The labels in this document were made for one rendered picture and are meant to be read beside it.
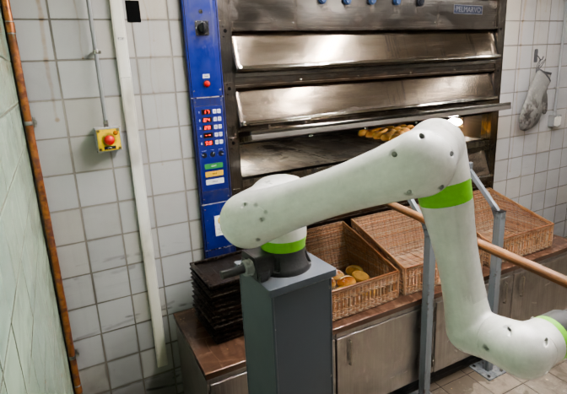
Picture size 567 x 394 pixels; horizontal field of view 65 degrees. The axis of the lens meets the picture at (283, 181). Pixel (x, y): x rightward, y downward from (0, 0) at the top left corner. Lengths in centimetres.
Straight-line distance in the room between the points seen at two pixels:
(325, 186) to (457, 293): 39
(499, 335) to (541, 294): 215
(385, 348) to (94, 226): 147
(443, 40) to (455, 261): 207
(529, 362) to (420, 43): 210
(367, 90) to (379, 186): 178
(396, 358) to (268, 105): 141
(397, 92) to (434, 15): 50
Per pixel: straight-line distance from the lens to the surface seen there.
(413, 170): 79
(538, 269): 142
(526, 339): 103
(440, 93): 293
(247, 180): 226
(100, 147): 199
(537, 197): 390
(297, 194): 90
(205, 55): 210
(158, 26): 209
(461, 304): 108
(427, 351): 249
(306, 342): 126
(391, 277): 227
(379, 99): 261
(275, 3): 231
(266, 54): 224
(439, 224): 100
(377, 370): 241
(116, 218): 213
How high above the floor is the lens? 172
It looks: 14 degrees down
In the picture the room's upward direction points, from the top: 3 degrees counter-clockwise
